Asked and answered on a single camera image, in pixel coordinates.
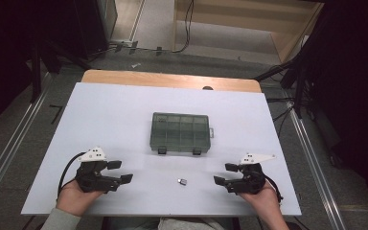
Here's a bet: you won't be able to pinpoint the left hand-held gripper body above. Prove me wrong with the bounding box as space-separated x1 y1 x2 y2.
75 147 123 195

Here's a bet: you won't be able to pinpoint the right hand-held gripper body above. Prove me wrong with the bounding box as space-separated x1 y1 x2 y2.
228 152 277 196

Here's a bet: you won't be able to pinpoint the translucent grey compartment box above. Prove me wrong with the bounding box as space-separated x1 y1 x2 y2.
149 111 216 157

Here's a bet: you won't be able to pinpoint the person's right hand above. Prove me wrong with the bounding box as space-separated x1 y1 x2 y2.
238 179 284 219

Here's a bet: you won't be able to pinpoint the person's left hand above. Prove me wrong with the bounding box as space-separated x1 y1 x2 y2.
56 179 104 219

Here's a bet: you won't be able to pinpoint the white table board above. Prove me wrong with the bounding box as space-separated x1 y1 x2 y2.
20 81 303 218

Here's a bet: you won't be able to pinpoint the person's grey clothing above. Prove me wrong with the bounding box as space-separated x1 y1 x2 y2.
157 217 226 230

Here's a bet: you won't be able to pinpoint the wooden table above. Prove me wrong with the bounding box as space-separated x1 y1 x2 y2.
80 69 263 94

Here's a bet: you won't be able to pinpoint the black metal stand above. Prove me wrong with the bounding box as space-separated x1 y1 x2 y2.
28 41 92 104
253 47 317 120

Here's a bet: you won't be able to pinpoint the dark cabinet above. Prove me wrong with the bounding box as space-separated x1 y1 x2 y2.
71 0 119 61

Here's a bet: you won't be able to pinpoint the wooden shelf unit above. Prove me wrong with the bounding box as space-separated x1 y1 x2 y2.
172 0 326 65

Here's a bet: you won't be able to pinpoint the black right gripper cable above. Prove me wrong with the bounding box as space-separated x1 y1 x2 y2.
264 174 285 204

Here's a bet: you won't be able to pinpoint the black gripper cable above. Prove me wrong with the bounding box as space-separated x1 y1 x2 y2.
57 151 88 200
264 174 285 204

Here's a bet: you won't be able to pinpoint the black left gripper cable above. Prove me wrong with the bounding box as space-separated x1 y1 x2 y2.
57 151 88 200

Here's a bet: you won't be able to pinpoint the metal floor rail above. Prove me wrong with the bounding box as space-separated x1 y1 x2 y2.
286 100 348 230
0 72 54 210

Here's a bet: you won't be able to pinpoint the black floor cables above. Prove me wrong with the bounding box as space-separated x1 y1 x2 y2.
265 95 298 137

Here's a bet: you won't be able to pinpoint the floor cables with tape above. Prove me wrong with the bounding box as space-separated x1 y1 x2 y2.
89 38 173 60

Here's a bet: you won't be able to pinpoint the black hanging cable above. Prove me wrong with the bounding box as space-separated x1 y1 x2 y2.
172 0 196 55

